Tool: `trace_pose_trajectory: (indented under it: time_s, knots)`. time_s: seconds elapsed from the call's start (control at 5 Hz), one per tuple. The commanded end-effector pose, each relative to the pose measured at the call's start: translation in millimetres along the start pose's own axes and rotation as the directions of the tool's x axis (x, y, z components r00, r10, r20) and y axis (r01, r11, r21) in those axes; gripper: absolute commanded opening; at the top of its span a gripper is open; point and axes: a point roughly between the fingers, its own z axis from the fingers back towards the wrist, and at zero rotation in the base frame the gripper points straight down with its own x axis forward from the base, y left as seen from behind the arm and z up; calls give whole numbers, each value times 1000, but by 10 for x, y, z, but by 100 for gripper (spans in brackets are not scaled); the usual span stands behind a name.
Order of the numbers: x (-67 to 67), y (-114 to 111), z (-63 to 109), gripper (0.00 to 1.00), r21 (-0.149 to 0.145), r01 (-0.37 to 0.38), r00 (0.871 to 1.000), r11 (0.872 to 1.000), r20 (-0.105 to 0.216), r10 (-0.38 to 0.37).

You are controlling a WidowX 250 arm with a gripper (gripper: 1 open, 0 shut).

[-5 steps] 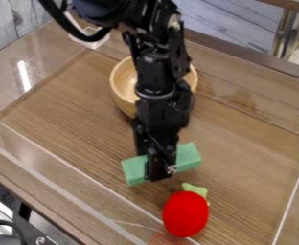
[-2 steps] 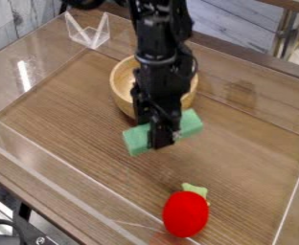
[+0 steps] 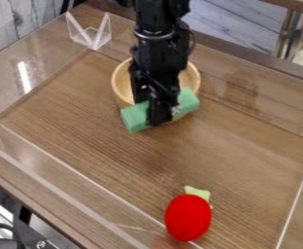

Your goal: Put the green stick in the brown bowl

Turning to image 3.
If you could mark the black table leg clamp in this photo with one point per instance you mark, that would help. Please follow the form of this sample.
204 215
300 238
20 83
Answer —
26 237

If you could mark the green rectangular block stick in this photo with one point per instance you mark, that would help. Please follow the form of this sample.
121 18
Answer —
135 115

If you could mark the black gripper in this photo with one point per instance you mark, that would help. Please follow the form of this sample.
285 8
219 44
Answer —
159 58

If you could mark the metal chair frame background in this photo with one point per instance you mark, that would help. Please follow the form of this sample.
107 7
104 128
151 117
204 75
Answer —
291 38

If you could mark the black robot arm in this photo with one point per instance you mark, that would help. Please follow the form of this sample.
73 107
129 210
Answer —
156 14

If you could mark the wooden brown bowl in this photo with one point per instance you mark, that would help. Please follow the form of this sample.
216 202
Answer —
189 79

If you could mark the red felt strawberry toy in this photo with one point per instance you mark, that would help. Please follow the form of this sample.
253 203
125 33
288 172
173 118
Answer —
189 214

